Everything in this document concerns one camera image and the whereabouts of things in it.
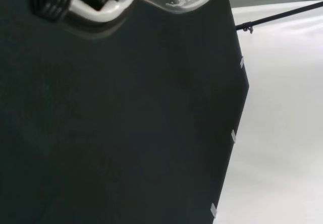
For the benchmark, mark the black tripod pole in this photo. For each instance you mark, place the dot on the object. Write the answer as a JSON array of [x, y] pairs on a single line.
[[277, 14]]

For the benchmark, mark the black bench cloth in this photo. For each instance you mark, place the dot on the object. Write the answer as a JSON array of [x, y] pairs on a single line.
[[126, 120]]

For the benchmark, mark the grey cloth clip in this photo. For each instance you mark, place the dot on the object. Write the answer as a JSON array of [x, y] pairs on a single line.
[[214, 210]]

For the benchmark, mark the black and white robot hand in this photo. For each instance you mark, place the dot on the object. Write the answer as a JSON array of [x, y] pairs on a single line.
[[101, 13]]

